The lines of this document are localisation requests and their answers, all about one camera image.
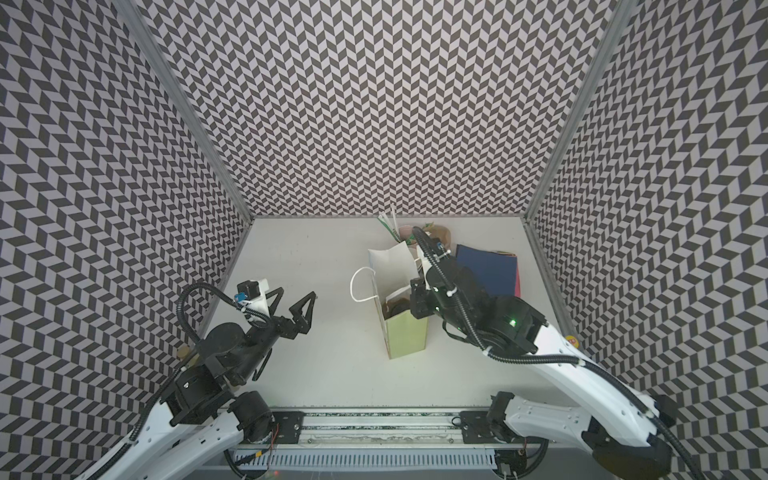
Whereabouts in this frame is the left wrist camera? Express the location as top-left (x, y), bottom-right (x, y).
top-left (234, 280), bottom-right (270, 315)

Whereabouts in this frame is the illustrated green paper gift bag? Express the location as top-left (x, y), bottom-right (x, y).
top-left (349, 242), bottom-right (428, 360)

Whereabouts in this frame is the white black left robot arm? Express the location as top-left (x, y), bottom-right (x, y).
top-left (81, 280), bottom-right (317, 479)

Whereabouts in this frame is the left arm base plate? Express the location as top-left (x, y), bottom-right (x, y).
top-left (270, 410), bottom-right (305, 445)

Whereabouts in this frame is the stack of brown cup carriers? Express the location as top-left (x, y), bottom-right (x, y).
top-left (422, 224), bottom-right (452, 248)

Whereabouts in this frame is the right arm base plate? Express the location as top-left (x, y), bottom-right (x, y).
top-left (458, 410), bottom-right (514, 444)

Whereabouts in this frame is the pink metal bucket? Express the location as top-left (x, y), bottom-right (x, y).
top-left (398, 225), bottom-right (416, 245)

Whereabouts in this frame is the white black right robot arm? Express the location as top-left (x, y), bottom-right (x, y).
top-left (410, 263), bottom-right (704, 479)

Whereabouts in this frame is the pink napkin stack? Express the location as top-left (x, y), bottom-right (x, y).
top-left (513, 256), bottom-right (522, 298)

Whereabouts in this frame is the aluminium front rail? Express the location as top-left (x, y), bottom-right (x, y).
top-left (128, 406), bottom-right (625, 448)

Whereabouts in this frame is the dark blue napkin stack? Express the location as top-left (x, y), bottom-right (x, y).
top-left (456, 244), bottom-right (516, 296)

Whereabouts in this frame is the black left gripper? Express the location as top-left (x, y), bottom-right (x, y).
top-left (229, 287), bottom-right (315, 385)

